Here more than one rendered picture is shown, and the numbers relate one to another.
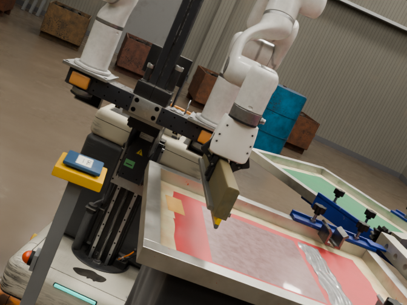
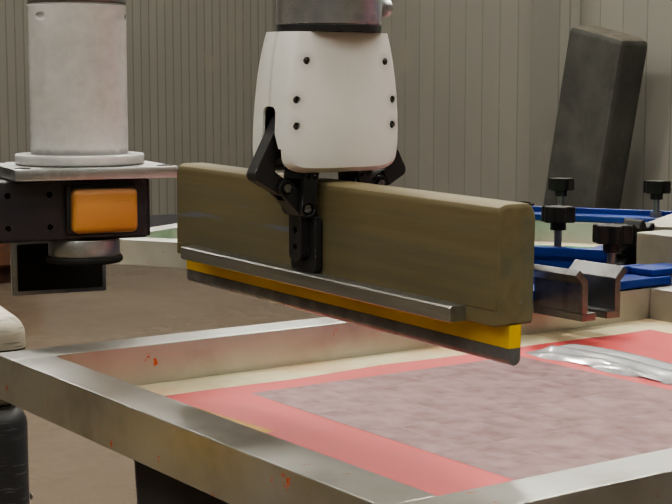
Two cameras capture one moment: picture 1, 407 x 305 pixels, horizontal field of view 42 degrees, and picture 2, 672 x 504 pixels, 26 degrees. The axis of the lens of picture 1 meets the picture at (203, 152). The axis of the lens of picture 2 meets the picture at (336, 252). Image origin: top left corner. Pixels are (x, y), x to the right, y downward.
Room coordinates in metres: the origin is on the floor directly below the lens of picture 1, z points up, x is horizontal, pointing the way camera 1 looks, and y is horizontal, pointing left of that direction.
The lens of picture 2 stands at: (0.31, 0.37, 1.21)
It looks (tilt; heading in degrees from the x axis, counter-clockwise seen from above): 7 degrees down; 336
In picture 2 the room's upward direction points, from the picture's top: straight up
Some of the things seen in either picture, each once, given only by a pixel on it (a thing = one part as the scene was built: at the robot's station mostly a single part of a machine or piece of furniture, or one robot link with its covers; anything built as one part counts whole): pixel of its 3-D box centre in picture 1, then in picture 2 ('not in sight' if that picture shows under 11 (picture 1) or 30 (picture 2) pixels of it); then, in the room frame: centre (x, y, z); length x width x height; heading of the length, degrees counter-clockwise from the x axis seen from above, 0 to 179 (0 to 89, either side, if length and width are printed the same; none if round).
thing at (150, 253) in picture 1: (283, 253); (579, 379); (1.32, -0.30, 0.97); 0.79 x 0.58 x 0.04; 101
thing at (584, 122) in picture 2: not in sight; (527, 170); (6.93, -3.71, 0.76); 0.91 x 0.90 x 1.53; 90
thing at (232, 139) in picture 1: (234, 136); (328, 92); (1.27, -0.05, 1.21); 0.10 x 0.08 x 0.11; 101
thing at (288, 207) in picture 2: (208, 165); (292, 225); (1.27, -0.02, 1.11); 0.03 x 0.03 x 0.07; 11
